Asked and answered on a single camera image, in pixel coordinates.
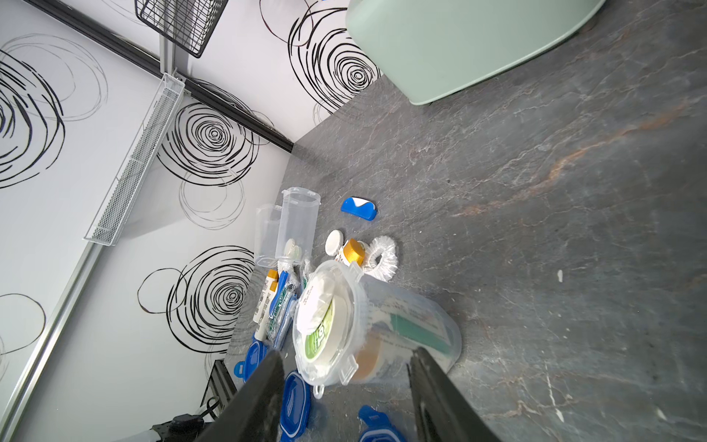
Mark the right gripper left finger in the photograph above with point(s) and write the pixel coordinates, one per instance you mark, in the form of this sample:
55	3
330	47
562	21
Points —
254	413

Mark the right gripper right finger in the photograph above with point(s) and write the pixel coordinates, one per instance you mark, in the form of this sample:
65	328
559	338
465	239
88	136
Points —
441	411

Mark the clear container blue lid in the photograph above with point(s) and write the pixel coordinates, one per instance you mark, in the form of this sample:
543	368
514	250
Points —
300	211
386	325

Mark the clear plastic container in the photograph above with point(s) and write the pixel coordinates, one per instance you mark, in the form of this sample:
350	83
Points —
267	226

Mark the round soap packet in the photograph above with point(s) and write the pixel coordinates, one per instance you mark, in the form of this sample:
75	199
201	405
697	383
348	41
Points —
293	252
323	293
334	242

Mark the white lotion tube orange cap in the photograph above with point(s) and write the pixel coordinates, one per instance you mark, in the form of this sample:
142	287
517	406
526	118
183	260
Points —
267	295

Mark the mint green toaster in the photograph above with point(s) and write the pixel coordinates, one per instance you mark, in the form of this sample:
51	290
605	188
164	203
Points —
432	49

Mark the black wire wall basket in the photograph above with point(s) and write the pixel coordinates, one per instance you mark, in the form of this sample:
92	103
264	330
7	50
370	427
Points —
189	24

